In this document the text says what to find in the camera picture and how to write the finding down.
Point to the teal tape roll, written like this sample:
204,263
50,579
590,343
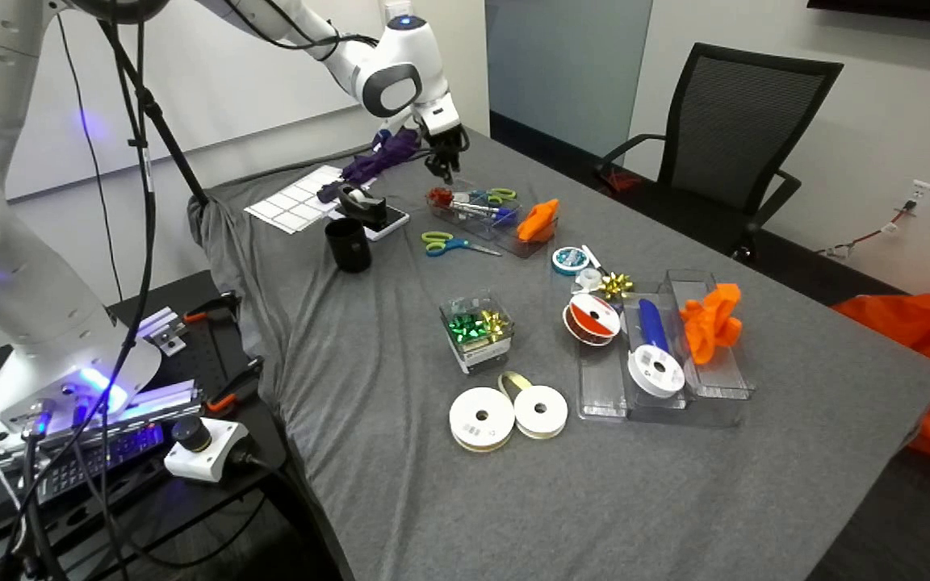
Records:
570,261

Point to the black tripod pole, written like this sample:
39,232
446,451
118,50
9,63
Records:
168,134

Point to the small silver device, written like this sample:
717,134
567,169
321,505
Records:
160,326

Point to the black wall screen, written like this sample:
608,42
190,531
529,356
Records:
897,7

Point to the blue ribbon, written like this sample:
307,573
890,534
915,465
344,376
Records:
653,325

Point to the white spool in tray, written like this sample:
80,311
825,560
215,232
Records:
658,371

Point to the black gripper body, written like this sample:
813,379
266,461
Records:
446,142

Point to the green gift bow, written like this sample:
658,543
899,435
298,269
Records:
464,326

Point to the large white ribbon spool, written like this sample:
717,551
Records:
484,421

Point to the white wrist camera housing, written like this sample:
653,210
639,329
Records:
440,115

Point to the clear box of bows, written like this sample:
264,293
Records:
477,356

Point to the small white tape roll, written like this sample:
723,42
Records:
590,279

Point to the small white ribbon spool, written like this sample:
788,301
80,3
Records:
540,414

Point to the black mug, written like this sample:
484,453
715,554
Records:
351,251

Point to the orange ribbon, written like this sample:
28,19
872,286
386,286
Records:
713,325

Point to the white label sheet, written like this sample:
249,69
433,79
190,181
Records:
290,205

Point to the grey tablecloth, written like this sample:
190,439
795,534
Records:
616,496

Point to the black office chair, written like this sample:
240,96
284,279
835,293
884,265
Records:
741,118

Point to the white box black knob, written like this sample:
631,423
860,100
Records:
212,461

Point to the gold gift bow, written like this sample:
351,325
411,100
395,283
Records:
619,286
493,325

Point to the orange gift bow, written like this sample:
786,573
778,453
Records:
538,222

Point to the red ribbon spool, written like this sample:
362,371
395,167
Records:
594,321

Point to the purple folding umbrella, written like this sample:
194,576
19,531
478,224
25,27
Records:
379,161

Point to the black side cart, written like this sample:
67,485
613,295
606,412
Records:
219,343

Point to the clear plastic box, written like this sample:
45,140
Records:
486,232

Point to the frosted glass panel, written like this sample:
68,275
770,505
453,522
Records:
562,65

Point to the grey electronics unit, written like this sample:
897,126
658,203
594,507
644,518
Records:
112,439

